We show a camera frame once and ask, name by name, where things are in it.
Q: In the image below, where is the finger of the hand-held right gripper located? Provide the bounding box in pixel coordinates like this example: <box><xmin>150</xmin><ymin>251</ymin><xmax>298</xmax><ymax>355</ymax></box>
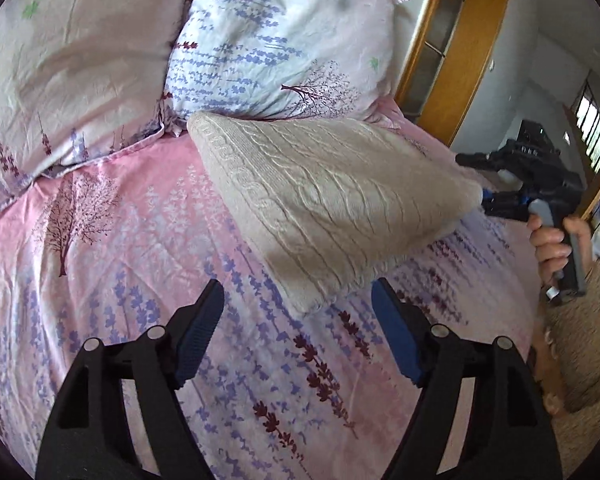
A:
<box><xmin>481</xmin><ymin>187</ymin><xmax>531</xmax><ymax>222</ymax></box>
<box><xmin>455</xmin><ymin>151</ymin><xmax>507</xmax><ymax>170</ymax></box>

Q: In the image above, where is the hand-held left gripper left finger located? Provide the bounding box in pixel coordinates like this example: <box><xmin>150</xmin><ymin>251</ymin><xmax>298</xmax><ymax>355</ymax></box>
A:
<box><xmin>35</xmin><ymin>279</ymin><xmax>226</xmax><ymax>480</ymax></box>

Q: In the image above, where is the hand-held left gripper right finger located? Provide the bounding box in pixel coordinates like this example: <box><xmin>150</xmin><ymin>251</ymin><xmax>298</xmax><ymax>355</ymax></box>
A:
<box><xmin>371</xmin><ymin>277</ymin><xmax>564</xmax><ymax>480</ymax></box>

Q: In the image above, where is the beige cable-knit sweater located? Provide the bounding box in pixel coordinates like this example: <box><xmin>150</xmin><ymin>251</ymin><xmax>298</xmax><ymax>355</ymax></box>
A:
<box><xmin>186</xmin><ymin>110</ymin><xmax>484</xmax><ymax>317</ymax></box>

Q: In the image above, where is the person's right forearm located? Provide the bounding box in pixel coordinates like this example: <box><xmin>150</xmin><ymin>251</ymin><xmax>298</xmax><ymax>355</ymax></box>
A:
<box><xmin>542</xmin><ymin>260</ymin><xmax>600</xmax><ymax>414</ymax></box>

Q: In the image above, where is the person's right hand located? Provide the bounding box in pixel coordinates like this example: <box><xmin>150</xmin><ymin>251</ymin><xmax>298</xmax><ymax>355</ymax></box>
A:
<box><xmin>527</xmin><ymin>212</ymin><xmax>595</xmax><ymax>288</ymax></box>

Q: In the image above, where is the window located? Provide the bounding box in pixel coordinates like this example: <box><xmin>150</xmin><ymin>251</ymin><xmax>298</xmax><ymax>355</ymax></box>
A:
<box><xmin>571</xmin><ymin>80</ymin><xmax>600</xmax><ymax>172</ymax></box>

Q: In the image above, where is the pink floral bed sheet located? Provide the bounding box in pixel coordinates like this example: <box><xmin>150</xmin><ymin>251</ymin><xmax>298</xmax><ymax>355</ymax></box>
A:
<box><xmin>0</xmin><ymin>97</ymin><xmax>547</xmax><ymax>480</ymax></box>

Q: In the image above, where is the person's beige cardigan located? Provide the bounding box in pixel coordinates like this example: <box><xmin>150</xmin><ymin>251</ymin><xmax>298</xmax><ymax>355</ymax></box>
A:
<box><xmin>550</xmin><ymin>400</ymin><xmax>600</xmax><ymax>480</ymax></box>

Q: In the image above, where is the blue floral tree-print pillow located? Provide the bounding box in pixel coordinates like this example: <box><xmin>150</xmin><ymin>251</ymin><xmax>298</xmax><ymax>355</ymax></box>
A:
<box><xmin>162</xmin><ymin>0</ymin><xmax>414</xmax><ymax>124</ymax></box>

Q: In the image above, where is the pink floral pillow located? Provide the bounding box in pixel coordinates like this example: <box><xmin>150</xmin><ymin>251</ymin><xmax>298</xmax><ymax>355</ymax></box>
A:
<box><xmin>0</xmin><ymin>0</ymin><xmax>193</xmax><ymax>182</ymax></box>

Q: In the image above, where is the wooden wardrobe frame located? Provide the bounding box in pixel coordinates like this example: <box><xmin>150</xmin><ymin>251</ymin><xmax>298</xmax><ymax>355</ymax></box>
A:
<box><xmin>395</xmin><ymin>0</ymin><xmax>514</xmax><ymax>147</ymax></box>

